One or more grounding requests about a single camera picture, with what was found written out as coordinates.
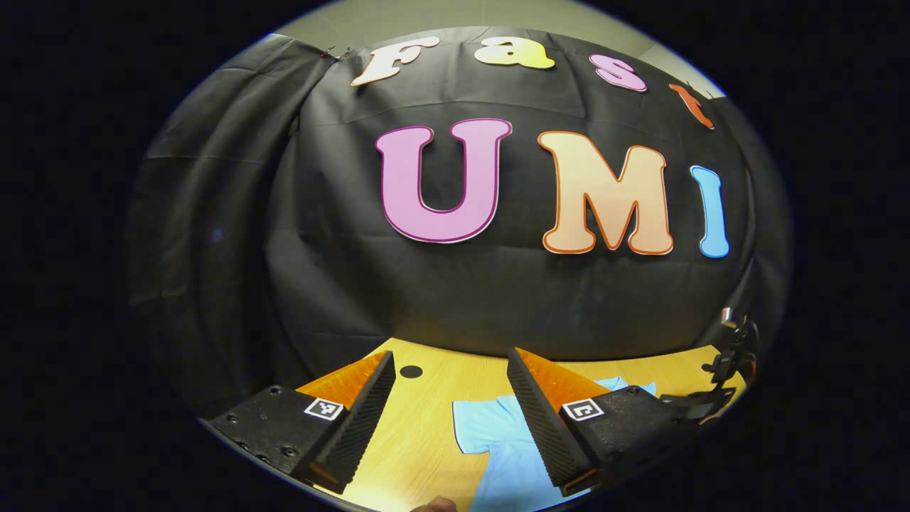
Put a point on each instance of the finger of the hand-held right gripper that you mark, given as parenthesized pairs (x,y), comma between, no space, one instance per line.
(700,405)

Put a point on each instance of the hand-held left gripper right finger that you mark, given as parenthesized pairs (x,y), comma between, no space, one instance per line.
(544,427)

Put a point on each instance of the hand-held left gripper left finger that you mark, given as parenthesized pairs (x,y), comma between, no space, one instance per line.
(362,423)

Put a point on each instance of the light blue polo T-shirt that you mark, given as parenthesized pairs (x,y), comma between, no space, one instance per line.
(490,434)

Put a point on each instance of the black round table grommet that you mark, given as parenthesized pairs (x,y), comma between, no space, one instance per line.
(411,371)

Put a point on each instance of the black backdrop cloth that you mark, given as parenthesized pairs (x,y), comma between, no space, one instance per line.
(498,299)

